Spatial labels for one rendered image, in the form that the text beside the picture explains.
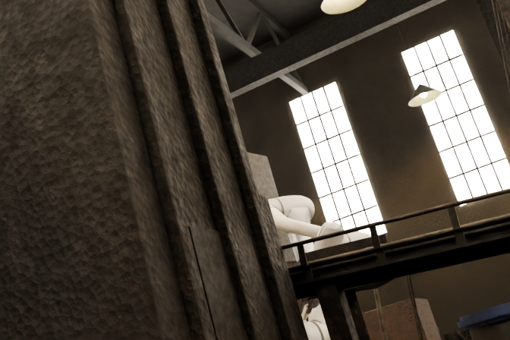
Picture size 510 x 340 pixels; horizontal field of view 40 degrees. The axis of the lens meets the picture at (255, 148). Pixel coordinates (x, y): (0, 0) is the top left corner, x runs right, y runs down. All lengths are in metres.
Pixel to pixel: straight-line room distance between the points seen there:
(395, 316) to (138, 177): 4.73
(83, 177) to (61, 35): 0.32
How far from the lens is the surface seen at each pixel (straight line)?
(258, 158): 8.15
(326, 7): 8.54
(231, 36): 12.03
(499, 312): 2.61
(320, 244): 2.83
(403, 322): 5.95
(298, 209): 3.35
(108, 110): 1.40
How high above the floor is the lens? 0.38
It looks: 19 degrees up
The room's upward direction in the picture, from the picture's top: 16 degrees counter-clockwise
